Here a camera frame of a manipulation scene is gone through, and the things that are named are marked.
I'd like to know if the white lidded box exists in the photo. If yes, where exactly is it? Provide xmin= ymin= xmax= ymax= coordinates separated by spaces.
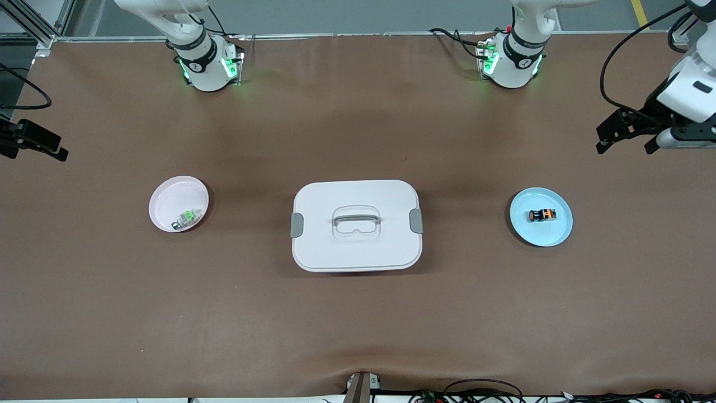
xmin=290 ymin=180 xmax=424 ymax=273

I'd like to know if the light blue round plate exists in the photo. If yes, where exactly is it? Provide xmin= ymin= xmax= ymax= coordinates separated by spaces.
xmin=510 ymin=188 xmax=573 ymax=247

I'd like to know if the pink round plate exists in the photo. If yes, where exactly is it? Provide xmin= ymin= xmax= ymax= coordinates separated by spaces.
xmin=148 ymin=176 xmax=210 ymax=233

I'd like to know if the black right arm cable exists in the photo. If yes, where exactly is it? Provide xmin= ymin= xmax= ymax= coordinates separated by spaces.
xmin=0 ymin=63 xmax=52 ymax=110

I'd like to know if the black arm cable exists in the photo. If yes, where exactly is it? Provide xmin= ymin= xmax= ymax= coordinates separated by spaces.
xmin=0 ymin=63 xmax=52 ymax=110
xmin=600 ymin=3 xmax=700 ymax=113

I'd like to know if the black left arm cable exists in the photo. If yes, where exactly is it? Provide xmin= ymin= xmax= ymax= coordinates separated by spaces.
xmin=600 ymin=3 xmax=700 ymax=113

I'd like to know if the aluminium frame profile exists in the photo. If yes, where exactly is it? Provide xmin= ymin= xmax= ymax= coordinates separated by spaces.
xmin=0 ymin=0 xmax=76 ymax=57
xmin=671 ymin=11 xmax=701 ymax=45

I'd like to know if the green and silver switch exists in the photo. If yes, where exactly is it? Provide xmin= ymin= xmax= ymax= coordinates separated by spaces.
xmin=171 ymin=208 xmax=202 ymax=231

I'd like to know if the black base power cable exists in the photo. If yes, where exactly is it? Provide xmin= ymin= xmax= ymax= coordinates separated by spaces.
xmin=429 ymin=28 xmax=487 ymax=59

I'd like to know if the tangled cable bundle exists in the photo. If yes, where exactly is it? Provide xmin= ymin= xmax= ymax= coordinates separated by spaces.
xmin=408 ymin=389 xmax=716 ymax=403

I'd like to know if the black cable loop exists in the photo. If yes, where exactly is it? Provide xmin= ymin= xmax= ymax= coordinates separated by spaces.
xmin=444 ymin=379 xmax=524 ymax=402

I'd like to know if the metal table edge bracket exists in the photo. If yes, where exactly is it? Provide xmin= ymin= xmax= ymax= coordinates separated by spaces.
xmin=345 ymin=372 xmax=382 ymax=403

